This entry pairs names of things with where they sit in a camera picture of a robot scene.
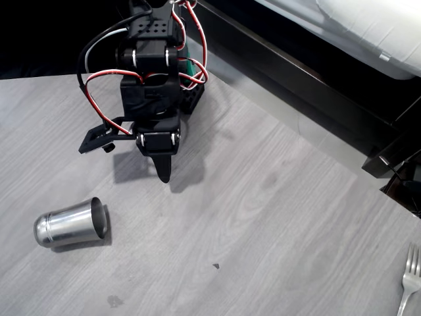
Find red and white servo cable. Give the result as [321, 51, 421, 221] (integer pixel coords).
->
[169, 0, 210, 92]
[84, 69, 145, 136]

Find green clamp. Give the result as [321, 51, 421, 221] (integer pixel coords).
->
[179, 44, 200, 87]

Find stainless steel cup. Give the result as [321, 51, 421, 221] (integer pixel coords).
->
[33, 196, 110, 248]

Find black perforated arm base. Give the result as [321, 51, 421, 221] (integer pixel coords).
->
[180, 82, 207, 116]

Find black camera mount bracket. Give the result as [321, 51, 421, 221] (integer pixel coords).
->
[78, 117, 136, 154]

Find dark wooden bed frame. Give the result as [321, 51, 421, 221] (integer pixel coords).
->
[193, 0, 421, 179]

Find white mattress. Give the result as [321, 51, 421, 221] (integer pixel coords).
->
[255, 0, 421, 80]

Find black cable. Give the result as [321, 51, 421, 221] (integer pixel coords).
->
[77, 8, 154, 128]

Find silver fork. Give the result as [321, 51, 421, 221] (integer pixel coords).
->
[396, 242, 421, 316]

